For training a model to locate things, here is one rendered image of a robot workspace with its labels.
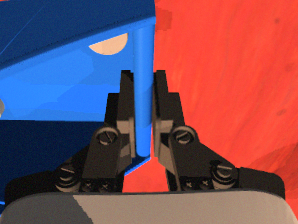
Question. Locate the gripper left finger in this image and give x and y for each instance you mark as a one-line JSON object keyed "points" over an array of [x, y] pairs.
{"points": [[98, 167]]}

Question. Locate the blue bin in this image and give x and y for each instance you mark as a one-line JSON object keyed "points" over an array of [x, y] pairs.
{"points": [[52, 110], [1, 208]]}

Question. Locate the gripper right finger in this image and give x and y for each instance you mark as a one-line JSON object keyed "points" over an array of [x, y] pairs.
{"points": [[196, 166]]}

